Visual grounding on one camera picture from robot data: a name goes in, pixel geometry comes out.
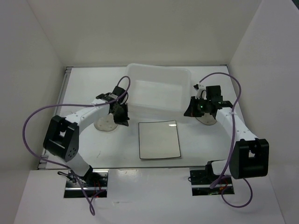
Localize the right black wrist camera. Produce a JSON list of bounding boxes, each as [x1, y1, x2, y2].
[[193, 83, 233, 110]]

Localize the square white black-rimmed plate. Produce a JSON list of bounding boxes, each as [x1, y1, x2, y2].
[[138, 120, 181, 160]]

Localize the right clear glass dish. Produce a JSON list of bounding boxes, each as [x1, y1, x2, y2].
[[196, 114, 217, 126]]

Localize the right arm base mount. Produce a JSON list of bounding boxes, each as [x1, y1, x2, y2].
[[187, 168, 235, 196]]

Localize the clear glass dish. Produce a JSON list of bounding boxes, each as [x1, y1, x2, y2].
[[94, 114, 118, 132], [196, 114, 217, 126]]

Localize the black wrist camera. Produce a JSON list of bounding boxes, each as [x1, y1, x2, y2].
[[96, 86, 128, 103], [193, 83, 233, 110]]

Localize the left clear glass dish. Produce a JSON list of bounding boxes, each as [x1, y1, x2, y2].
[[94, 114, 118, 132]]

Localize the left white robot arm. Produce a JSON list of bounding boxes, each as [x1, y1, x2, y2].
[[43, 99, 129, 187]]

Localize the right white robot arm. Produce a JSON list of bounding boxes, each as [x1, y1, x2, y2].
[[184, 96, 270, 183]]

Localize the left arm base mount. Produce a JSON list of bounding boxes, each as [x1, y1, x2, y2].
[[57, 169, 108, 198]]

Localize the translucent white plastic bin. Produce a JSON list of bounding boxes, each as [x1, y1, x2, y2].
[[125, 63, 192, 117]]

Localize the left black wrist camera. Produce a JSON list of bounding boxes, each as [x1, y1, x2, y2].
[[96, 86, 128, 103]]

